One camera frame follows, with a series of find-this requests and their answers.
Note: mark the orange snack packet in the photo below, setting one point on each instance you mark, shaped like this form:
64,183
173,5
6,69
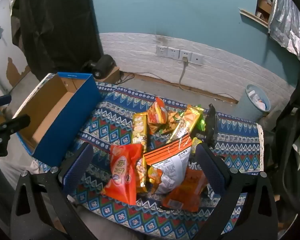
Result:
187,190

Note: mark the small orange snack bag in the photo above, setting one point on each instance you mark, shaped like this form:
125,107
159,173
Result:
156,115

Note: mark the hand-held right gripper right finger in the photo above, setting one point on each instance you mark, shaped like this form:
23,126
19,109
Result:
212,172

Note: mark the dark hanging cloth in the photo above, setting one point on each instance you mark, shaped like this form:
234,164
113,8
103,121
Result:
57,25

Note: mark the yellow snack packet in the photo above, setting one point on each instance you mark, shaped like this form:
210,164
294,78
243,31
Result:
196,143

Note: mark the blue patterned tablecloth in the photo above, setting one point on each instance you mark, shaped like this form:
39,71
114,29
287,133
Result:
110,127

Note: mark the orange striped white snack bag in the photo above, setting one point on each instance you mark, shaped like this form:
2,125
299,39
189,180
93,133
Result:
170,165

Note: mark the silver foil sheet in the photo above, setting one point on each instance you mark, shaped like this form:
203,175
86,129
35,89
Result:
287,30

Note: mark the clear green peanut bag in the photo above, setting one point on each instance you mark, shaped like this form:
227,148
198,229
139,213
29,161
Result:
170,122

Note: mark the small orange snack sachet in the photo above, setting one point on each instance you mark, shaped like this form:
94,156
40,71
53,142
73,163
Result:
153,176

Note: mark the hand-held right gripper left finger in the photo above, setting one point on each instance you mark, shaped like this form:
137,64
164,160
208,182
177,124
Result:
76,167

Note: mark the wooden wall shelf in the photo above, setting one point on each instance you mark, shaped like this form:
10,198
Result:
255,17

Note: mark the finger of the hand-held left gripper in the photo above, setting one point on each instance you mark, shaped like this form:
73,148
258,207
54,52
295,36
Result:
0,101
15,123

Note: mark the white wall socket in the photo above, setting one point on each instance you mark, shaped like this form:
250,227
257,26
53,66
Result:
173,52
185,55
197,58
162,51

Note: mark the blue cardboard box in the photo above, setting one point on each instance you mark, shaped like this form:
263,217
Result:
65,130

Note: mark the black backpack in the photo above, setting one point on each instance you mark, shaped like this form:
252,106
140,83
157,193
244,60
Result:
287,175

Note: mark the orange-red puffy snack bag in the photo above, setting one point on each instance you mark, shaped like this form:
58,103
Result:
122,172

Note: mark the golden long chips packet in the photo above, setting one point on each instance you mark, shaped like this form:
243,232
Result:
139,132
185,125

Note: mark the black camera device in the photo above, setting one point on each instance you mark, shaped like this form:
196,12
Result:
102,65

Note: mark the lime green snack packet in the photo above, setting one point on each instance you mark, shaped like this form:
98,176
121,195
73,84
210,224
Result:
201,123

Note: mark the grey trash bin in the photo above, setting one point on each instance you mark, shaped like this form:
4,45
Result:
252,105

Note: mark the black silver snack packet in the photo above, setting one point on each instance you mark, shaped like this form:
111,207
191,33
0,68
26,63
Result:
211,125

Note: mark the small brown cardboard box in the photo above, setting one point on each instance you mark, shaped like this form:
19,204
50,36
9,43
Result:
112,74

